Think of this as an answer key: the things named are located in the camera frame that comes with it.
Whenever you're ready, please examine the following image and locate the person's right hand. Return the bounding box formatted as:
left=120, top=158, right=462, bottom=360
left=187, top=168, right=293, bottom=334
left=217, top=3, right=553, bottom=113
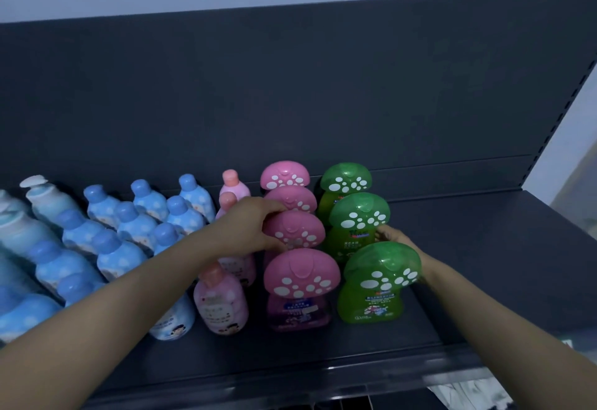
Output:
left=374, top=226, right=438, bottom=281

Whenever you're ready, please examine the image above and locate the person's left hand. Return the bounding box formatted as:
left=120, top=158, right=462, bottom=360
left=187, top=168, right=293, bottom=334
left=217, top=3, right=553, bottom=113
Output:
left=212, top=196, right=289, bottom=261

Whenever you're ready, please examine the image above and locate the pink mushroom-cap bottle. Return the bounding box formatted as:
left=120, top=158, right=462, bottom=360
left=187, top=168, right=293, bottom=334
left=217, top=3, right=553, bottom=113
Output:
left=263, top=248, right=341, bottom=333
left=260, top=161, right=310, bottom=190
left=264, top=186, right=318, bottom=214
left=262, top=209, right=326, bottom=253

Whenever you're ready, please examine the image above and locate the green mushroom-cap bottle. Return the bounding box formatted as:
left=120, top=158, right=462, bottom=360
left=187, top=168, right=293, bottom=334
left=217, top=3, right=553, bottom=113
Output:
left=337, top=241, right=422, bottom=324
left=318, top=162, right=373, bottom=220
left=327, top=192, right=391, bottom=264

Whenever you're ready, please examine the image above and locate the person's right forearm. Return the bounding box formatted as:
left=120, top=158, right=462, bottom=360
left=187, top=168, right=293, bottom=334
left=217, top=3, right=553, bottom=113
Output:
left=421, top=258, right=597, bottom=410

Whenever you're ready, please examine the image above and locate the person's left forearm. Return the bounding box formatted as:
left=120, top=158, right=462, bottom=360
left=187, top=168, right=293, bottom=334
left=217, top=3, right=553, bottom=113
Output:
left=0, top=225, right=225, bottom=410

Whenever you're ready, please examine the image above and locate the pink cloud-print bottle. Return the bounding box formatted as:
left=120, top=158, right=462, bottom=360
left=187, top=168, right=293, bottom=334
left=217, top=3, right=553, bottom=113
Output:
left=215, top=192, right=239, bottom=220
left=193, top=263, right=250, bottom=336
left=219, top=169, right=252, bottom=201
left=217, top=253, right=257, bottom=287

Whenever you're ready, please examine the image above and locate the dark grey metal shelf board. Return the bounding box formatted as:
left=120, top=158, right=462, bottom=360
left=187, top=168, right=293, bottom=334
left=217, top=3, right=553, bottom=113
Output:
left=79, top=188, right=597, bottom=410

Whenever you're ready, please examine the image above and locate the group of blue cloud-print bottles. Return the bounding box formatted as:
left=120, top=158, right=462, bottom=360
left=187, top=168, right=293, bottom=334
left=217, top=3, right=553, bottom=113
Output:
left=0, top=174, right=216, bottom=345

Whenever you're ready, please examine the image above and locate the dark grey shelf back panel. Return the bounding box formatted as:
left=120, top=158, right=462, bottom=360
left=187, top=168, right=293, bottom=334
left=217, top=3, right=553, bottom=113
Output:
left=0, top=0, right=597, bottom=201

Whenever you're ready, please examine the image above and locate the white patterned package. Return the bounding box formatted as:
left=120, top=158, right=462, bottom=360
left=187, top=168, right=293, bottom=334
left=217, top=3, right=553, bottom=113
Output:
left=427, top=376, right=516, bottom=410

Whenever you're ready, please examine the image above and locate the slotted dark shelf upright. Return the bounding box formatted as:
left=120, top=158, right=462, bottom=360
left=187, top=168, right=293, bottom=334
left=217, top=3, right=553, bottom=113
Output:
left=519, top=57, right=597, bottom=189

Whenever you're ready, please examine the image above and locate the light blue pump bottle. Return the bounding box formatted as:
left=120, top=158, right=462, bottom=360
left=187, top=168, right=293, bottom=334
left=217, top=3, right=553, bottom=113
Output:
left=0, top=251, right=44, bottom=295
left=0, top=211, right=60, bottom=259
left=0, top=189, right=30, bottom=219
left=20, top=175, right=84, bottom=229

